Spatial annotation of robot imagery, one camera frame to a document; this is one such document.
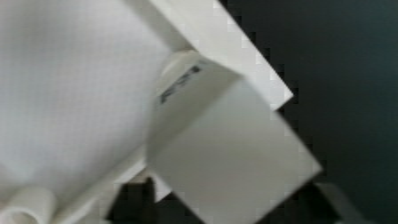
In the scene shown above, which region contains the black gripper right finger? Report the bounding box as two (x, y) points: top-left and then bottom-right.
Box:
(289, 182), (372, 224)

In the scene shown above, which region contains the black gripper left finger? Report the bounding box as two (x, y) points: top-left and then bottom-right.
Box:
(104, 178), (158, 224)

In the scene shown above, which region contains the white leg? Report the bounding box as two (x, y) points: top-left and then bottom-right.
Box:
(147, 51), (319, 224)

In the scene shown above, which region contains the white desk top tray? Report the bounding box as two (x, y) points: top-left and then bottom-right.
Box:
(0, 0), (291, 224)

